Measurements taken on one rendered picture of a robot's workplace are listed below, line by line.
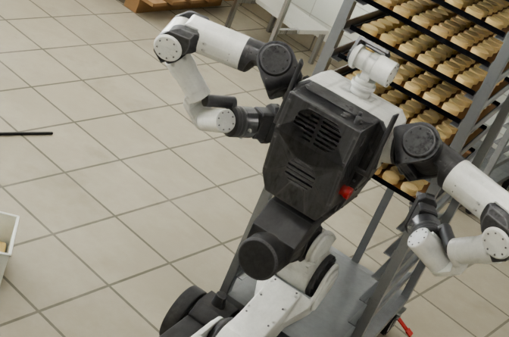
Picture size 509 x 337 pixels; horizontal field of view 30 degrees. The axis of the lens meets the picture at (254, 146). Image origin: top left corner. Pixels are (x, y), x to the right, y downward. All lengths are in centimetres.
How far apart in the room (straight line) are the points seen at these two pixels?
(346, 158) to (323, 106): 13
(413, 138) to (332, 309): 119
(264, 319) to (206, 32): 84
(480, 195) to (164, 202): 182
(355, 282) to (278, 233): 116
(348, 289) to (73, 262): 98
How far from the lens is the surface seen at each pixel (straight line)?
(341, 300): 337
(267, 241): 234
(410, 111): 280
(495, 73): 259
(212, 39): 241
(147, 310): 319
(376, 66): 230
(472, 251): 230
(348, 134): 217
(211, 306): 295
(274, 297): 278
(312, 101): 221
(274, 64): 233
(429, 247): 238
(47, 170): 373
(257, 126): 261
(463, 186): 223
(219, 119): 252
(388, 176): 279
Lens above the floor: 192
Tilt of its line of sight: 26 degrees down
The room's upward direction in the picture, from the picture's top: 22 degrees clockwise
